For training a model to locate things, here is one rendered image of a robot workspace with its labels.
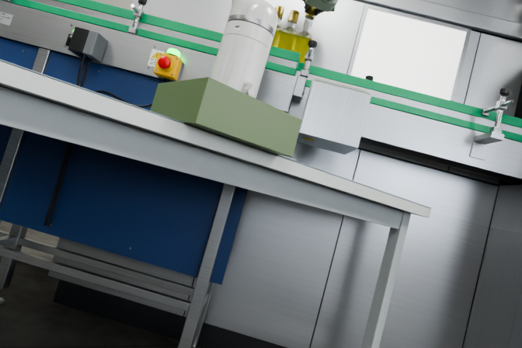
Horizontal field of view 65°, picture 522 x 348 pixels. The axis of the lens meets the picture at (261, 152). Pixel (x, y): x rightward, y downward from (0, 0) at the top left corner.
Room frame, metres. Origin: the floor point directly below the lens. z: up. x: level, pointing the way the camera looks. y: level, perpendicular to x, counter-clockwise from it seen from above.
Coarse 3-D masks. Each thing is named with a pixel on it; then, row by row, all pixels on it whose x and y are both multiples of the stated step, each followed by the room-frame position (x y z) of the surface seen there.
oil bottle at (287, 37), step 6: (282, 30) 1.46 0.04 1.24; (288, 30) 1.46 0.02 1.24; (294, 30) 1.46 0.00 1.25; (282, 36) 1.46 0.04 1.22; (288, 36) 1.45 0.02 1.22; (294, 36) 1.45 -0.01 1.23; (282, 42) 1.46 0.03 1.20; (288, 42) 1.45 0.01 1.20; (294, 42) 1.50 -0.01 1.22; (282, 48) 1.46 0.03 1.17; (288, 48) 1.45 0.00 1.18
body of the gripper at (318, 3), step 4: (308, 0) 1.37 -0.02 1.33; (312, 0) 1.36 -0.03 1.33; (316, 0) 1.35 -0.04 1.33; (320, 0) 1.34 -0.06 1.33; (308, 4) 1.40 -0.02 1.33; (312, 4) 1.38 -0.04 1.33; (316, 4) 1.37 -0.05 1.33; (320, 4) 1.36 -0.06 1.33; (324, 4) 1.36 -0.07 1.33; (328, 4) 1.35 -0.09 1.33; (332, 4) 1.35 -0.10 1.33; (316, 8) 1.41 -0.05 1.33; (320, 8) 1.40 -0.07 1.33; (324, 8) 1.39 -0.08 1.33; (328, 8) 1.38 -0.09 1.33; (332, 8) 1.38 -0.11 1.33
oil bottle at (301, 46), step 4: (300, 32) 1.46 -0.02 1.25; (304, 32) 1.46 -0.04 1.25; (300, 36) 1.45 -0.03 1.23; (304, 36) 1.45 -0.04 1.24; (308, 36) 1.45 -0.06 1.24; (296, 40) 1.45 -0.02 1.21; (300, 40) 1.45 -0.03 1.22; (304, 40) 1.45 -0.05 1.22; (308, 40) 1.45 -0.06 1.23; (296, 44) 1.45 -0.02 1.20; (300, 44) 1.45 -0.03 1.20; (304, 44) 1.45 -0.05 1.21; (296, 48) 1.45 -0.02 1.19; (300, 48) 1.45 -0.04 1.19; (304, 48) 1.45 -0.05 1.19; (308, 48) 1.45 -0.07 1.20; (300, 52) 1.45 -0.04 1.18; (304, 52) 1.45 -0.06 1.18; (300, 56) 1.45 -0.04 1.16; (304, 56) 1.45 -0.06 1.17; (300, 60) 1.45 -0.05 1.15
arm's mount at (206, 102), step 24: (168, 96) 0.90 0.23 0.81; (192, 96) 0.80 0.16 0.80; (216, 96) 0.78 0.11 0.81; (240, 96) 0.81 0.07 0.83; (192, 120) 0.78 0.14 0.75; (216, 120) 0.79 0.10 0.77; (240, 120) 0.82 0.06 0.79; (264, 120) 0.86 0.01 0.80; (288, 120) 0.89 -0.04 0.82; (264, 144) 0.87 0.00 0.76; (288, 144) 0.90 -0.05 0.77
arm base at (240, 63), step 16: (224, 32) 0.95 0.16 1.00; (240, 32) 0.92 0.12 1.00; (256, 32) 0.92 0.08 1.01; (224, 48) 0.93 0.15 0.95; (240, 48) 0.91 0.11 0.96; (256, 48) 0.92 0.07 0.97; (224, 64) 0.92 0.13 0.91; (240, 64) 0.91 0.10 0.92; (256, 64) 0.93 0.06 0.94; (224, 80) 0.91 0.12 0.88; (240, 80) 0.91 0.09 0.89; (256, 80) 0.94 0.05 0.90
